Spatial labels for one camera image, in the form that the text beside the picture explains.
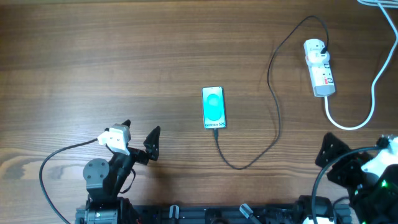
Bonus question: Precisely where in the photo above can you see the black USB charging cable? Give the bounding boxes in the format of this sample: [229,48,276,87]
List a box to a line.
[213,15,331,170]

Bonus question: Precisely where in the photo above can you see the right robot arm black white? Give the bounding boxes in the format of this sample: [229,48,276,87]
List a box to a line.
[300,133,397,223]

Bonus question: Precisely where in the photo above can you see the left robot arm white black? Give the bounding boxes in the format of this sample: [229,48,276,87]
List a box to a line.
[75,120,161,224]

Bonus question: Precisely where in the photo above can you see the white USB charger plug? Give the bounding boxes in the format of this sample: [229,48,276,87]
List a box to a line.
[303,39,330,67]

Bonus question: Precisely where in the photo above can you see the white power strip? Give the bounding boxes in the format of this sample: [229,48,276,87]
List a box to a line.
[303,38,337,98]

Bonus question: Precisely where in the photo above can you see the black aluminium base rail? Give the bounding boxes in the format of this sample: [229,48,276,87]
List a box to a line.
[75,203,353,224]

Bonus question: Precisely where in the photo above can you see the white power strip cord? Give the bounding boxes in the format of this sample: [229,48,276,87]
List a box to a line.
[323,0,398,131]

